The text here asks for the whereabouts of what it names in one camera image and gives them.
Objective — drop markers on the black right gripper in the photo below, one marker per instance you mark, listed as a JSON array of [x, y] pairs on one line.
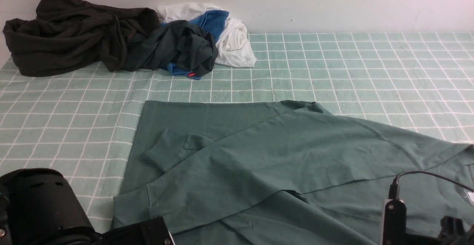
[[452, 233]]

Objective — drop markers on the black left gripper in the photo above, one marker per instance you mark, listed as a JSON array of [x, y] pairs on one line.
[[149, 232]]

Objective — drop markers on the green long sleeve shirt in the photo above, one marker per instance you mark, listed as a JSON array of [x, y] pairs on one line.
[[279, 173]]

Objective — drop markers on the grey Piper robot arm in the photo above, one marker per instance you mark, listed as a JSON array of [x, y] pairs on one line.
[[38, 207]]

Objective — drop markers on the green checkered tablecloth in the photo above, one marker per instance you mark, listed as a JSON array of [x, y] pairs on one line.
[[83, 123]]

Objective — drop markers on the dark teal crumpled garment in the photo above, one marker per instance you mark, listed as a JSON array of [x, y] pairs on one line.
[[187, 45]]

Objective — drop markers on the white crumpled garment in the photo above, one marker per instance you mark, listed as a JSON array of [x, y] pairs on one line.
[[234, 48]]

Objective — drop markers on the dark olive crumpled garment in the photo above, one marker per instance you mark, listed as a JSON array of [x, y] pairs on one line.
[[68, 35]]

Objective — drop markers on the blue crumpled garment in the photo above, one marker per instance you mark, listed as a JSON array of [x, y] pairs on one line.
[[212, 21]]

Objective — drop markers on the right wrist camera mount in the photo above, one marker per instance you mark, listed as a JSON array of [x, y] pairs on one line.
[[393, 223]]

